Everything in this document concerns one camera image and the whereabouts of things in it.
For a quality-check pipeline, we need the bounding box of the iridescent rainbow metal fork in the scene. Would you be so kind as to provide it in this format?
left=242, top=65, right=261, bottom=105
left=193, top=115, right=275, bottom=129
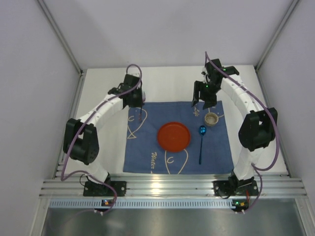
left=139, top=106, right=143, bottom=123

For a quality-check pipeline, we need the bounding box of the aluminium frame post right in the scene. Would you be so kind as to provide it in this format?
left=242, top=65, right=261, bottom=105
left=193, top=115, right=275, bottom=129
left=254, top=0, right=301, bottom=72

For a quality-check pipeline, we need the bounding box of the blue fish print placemat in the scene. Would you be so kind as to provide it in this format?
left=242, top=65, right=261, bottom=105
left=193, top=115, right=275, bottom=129
left=123, top=101, right=234, bottom=175

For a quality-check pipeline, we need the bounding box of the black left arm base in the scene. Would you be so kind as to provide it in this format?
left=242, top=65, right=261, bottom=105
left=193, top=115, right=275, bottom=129
left=83, top=177, right=126, bottom=197

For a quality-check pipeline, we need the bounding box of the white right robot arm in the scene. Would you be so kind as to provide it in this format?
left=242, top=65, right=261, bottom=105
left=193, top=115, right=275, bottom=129
left=191, top=59, right=278, bottom=180

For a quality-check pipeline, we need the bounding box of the aluminium front rail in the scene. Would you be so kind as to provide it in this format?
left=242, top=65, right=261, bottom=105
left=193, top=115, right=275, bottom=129
left=39, top=174, right=307, bottom=198

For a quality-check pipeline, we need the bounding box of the aluminium frame post left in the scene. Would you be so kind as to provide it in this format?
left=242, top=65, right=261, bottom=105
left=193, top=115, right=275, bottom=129
left=36, top=0, right=83, bottom=75

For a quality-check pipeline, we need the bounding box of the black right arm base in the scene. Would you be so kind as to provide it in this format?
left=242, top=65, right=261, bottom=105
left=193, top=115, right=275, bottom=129
left=213, top=176, right=258, bottom=199

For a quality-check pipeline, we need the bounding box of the slotted grey cable duct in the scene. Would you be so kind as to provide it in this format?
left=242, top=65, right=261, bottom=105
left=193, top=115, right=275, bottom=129
left=49, top=199, right=247, bottom=209

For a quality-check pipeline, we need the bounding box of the orange plastic plate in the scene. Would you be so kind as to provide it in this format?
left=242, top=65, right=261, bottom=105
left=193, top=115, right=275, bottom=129
left=157, top=122, right=191, bottom=152

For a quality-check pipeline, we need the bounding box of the blue metal spoon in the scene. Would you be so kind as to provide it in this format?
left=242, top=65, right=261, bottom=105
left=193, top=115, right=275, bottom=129
left=198, top=125, right=207, bottom=165

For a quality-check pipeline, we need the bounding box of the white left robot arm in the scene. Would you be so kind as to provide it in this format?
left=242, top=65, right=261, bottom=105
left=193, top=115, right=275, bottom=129
left=61, top=73, right=144, bottom=184

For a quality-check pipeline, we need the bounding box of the speckled beige ceramic cup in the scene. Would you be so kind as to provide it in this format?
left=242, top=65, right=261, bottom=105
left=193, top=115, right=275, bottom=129
left=204, top=112, right=219, bottom=127

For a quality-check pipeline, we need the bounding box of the aluminium frame post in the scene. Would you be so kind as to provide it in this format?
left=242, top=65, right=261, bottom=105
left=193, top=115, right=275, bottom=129
left=36, top=0, right=83, bottom=75
left=254, top=0, right=301, bottom=72

